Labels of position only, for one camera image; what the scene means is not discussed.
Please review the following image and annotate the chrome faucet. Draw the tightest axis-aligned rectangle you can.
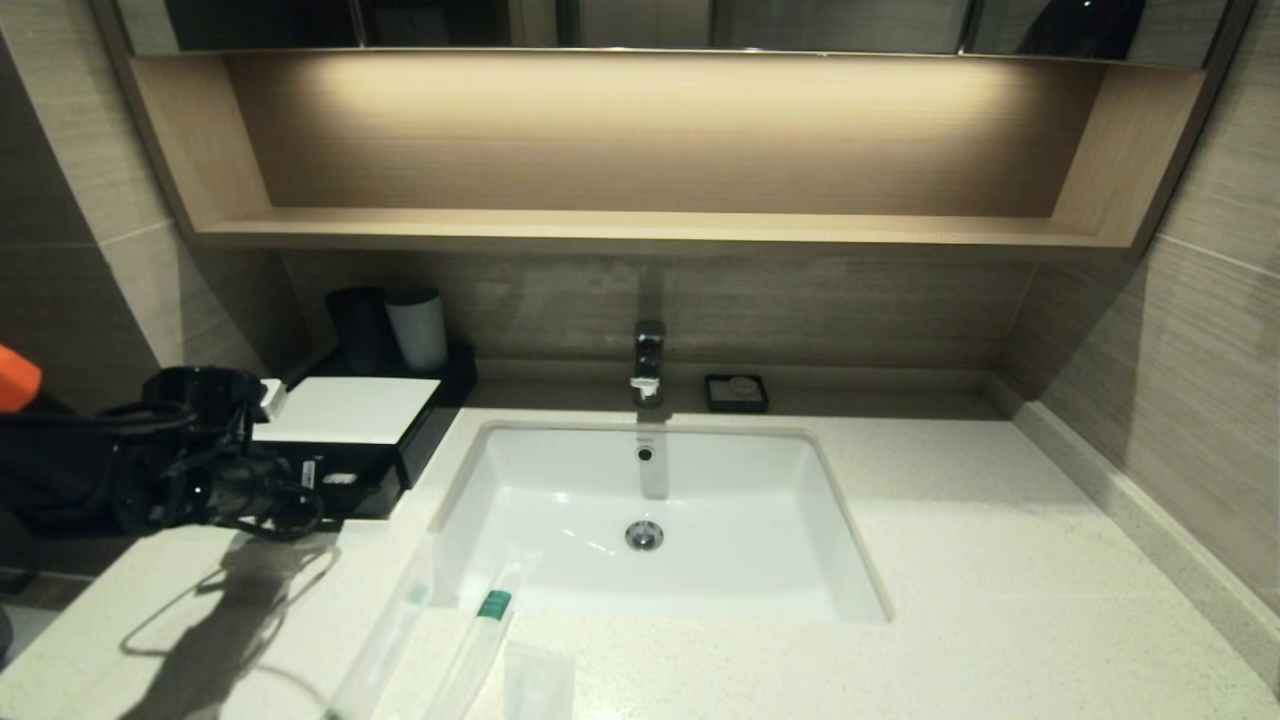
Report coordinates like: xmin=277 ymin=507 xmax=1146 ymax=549
xmin=630 ymin=320 xmax=668 ymax=408

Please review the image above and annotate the long sachet with green label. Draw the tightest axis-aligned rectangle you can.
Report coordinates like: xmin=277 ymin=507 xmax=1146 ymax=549
xmin=425 ymin=555 xmax=533 ymax=720

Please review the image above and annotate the white sink basin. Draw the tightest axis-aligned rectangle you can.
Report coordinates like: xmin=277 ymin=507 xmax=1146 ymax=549
xmin=432 ymin=418 xmax=891 ymax=624

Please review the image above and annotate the wooden wall shelf niche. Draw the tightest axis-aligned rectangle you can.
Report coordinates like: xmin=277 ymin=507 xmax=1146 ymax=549
xmin=92 ymin=48 xmax=1256 ymax=261

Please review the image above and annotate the black soap dish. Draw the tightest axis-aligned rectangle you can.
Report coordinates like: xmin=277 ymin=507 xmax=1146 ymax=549
xmin=704 ymin=374 xmax=770 ymax=414

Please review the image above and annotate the black box drawer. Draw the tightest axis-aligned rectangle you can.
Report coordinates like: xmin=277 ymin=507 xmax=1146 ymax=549
xmin=270 ymin=440 xmax=413 ymax=522

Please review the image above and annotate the black box housing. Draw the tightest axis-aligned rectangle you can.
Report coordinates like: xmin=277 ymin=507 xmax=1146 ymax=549
xmin=262 ymin=345 xmax=479 ymax=493

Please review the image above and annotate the plain long white sachet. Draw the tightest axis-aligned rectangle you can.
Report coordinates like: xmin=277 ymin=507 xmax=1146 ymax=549
xmin=325 ymin=535 xmax=441 ymax=720

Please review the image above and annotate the white rectangular sheet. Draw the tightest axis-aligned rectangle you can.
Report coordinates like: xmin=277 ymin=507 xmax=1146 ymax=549
xmin=252 ymin=377 xmax=443 ymax=446

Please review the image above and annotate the black cup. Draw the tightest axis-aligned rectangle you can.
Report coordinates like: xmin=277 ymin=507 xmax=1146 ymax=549
xmin=326 ymin=287 xmax=395 ymax=376

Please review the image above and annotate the mirror cabinet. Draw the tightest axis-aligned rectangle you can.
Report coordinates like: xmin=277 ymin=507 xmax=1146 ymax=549
xmin=105 ymin=0 xmax=1236 ymax=63

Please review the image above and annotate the small crumpled white sachet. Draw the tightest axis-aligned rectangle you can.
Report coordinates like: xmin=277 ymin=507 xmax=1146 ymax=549
xmin=503 ymin=640 xmax=578 ymax=720

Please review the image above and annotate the white cup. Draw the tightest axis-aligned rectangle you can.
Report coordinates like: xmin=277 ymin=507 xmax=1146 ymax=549
xmin=385 ymin=289 xmax=450 ymax=372

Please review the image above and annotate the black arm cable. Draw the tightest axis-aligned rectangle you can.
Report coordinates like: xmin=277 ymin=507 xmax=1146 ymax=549
xmin=100 ymin=400 xmax=327 ymax=542

